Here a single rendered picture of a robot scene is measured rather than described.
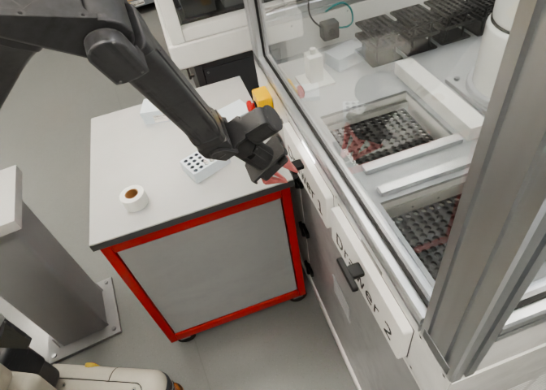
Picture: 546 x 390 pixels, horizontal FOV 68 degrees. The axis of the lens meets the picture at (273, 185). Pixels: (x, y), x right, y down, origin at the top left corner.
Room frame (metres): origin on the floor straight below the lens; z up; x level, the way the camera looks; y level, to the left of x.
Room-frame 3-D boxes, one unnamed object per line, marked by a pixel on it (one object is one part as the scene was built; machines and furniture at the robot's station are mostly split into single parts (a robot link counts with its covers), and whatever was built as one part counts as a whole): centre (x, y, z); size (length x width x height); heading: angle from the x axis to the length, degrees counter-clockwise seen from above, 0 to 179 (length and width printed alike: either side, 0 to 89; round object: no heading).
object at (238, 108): (1.16, 0.09, 0.77); 0.13 x 0.09 x 0.02; 118
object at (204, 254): (1.06, 0.28, 0.38); 0.62 x 0.58 x 0.76; 10
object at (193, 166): (0.93, 0.19, 0.78); 0.12 x 0.08 x 0.04; 122
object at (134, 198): (0.83, 0.39, 0.78); 0.07 x 0.07 x 0.04
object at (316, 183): (0.71, -0.09, 0.87); 0.29 x 0.02 x 0.11; 10
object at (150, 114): (1.24, 0.34, 0.79); 0.13 x 0.09 x 0.05; 86
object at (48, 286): (0.95, 0.93, 0.38); 0.30 x 0.30 x 0.76; 16
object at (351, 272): (0.39, -0.12, 0.91); 0.07 x 0.04 x 0.01; 10
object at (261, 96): (1.03, -0.02, 0.88); 0.07 x 0.05 x 0.07; 10
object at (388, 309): (0.40, -0.14, 0.87); 0.29 x 0.02 x 0.11; 10
